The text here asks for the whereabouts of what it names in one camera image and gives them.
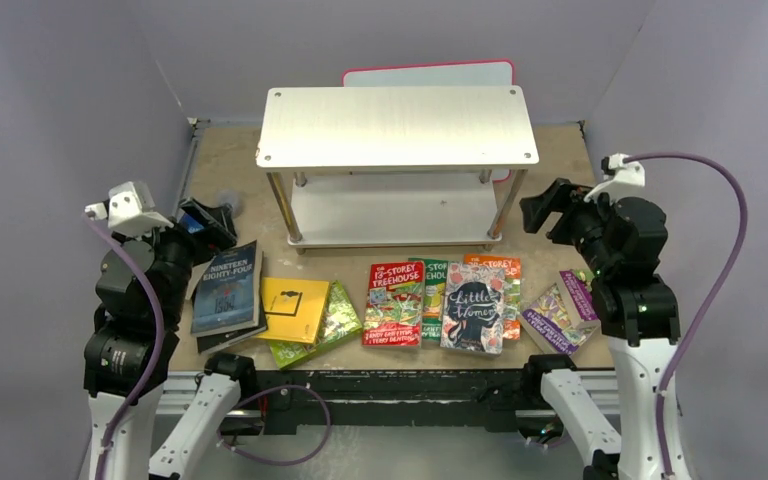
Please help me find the red 13-Storey Treehouse book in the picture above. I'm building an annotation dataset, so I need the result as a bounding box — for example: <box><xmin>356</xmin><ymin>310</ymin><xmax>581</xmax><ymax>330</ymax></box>
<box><xmin>362</xmin><ymin>261</ymin><xmax>425</xmax><ymax>348</ymax></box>

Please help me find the orange Treehouse book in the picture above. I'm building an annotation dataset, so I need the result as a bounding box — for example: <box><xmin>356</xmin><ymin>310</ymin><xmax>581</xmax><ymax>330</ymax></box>
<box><xmin>463</xmin><ymin>254</ymin><xmax>522</xmax><ymax>341</ymax></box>

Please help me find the black aluminium base frame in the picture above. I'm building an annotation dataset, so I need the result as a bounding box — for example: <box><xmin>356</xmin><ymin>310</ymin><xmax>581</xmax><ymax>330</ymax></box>
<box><xmin>152</xmin><ymin>368</ymin><xmax>624</xmax><ymax>439</ymax></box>

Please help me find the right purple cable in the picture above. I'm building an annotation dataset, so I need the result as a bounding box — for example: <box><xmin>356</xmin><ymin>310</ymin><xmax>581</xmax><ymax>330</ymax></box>
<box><xmin>624</xmin><ymin>152</ymin><xmax>750</xmax><ymax>478</ymax></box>

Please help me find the white two-tier metal shelf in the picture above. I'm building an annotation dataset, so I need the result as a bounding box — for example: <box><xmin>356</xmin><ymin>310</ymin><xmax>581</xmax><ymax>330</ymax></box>
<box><xmin>255</xmin><ymin>85</ymin><xmax>539</xmax><ymax>251</ymax></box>

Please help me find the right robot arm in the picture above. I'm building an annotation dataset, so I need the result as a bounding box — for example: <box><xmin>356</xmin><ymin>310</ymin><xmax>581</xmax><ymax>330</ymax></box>
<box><xmin>520</xmin><ymin>178</ymin><xmax>690</xmax><ymax>479</ymax></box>

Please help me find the yellow book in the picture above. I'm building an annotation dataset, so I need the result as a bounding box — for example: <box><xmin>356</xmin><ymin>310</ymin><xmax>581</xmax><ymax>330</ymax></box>
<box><xmin>257</xmin><ymin>277</ymin><xmax>331</xmax><ymax>344</ymax></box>

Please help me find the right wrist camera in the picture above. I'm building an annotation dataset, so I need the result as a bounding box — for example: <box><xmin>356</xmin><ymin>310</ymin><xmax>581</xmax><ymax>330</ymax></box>
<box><xmin>584</xmin><ymin>153</ymin><xmax>646</xmax><ymax>204</ymax></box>

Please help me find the Nineteen Eighty-Four blue book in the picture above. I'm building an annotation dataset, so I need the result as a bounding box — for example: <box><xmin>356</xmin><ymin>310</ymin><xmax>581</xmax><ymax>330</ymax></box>
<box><xmin>190</xmin><ymin>241</ymin><xmax>262</xmax><ymax>338</ymax></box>

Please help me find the Jane Eyre book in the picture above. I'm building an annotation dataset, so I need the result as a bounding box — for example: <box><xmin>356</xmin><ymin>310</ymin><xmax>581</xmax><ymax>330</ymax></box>
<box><xmin>185</xmin><ymin>259</ymin><xmax>213</xmax><ymax>300</ymax></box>

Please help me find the dark green Treehouse book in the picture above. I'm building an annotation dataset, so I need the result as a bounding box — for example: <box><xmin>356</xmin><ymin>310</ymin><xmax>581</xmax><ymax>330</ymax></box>
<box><xmin>411</xmin><ymin>258</ymin><xmax>449</xmax><ymax>344</ymax></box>

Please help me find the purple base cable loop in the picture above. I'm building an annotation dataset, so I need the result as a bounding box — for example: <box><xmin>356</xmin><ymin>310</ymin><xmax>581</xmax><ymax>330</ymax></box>
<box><xmin>216</xmin><ymin>384</ymin><xmax>332</xmax><ymax>468</ymax></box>

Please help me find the green 65-Storey Treehouse book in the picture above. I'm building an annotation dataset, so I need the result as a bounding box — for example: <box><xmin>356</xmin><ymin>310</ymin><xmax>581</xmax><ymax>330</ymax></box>
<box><xmin>268</xmin><ymin>281</ymin><xmax>363</xmax><ymax>370</ymax></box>

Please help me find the small clear plastic cup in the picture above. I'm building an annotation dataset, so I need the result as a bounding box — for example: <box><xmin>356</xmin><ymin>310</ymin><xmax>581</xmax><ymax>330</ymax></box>
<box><xmin>216</xmin><ymin>189</ymin><xmax>242</xmax><ymax>218</ymax></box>

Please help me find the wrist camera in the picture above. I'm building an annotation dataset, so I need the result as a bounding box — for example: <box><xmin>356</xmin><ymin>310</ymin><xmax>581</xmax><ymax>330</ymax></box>
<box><xmin>84</xmin><ymin>181</ymin><xmax>174</xmax><ymax>238</ymax></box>
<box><xmin>584</xmin><ymin>153</ymin><xmax>646</xmax><ymax>204</ymax></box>

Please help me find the Little Women book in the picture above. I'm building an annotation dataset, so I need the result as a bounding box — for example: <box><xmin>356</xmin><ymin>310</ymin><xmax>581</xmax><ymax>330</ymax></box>
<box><xmin>440</xmin><ymin>262</ymin><xmax>505</xmax><ymax>356</ymax></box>

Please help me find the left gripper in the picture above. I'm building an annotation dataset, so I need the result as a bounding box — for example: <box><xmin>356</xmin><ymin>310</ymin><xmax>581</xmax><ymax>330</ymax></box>
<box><xmin>115</xmin><ymin>195</ymin><xmax>236</xmax><ymax>323</ymax></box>

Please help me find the black Moon Sixpence book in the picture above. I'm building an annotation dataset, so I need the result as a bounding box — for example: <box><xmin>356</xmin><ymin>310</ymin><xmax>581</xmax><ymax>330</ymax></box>
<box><xmin>196</xmin><ymin>320</ymin><xmax>268</xmax><ymax>354</ymax></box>

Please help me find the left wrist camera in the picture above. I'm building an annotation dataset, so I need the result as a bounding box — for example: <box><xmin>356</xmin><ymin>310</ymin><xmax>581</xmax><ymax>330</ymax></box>
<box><xmin>84</xmin><ymin>181</ymin><xmax>174</xmax><ymax>238</ymax></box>

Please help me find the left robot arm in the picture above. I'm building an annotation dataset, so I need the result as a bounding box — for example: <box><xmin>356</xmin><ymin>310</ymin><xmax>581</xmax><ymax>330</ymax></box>
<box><xmin>84</xmin><ymin>192</ymin><xmax>258</xmax><ymax>479</ymax></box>

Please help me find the purple Treehouse book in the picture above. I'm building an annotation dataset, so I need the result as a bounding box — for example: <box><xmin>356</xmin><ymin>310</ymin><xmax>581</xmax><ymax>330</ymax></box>
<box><xmin>519</xmin><ymin>284</ymin><xmax>599</xmax><ymax>355</ymax></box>

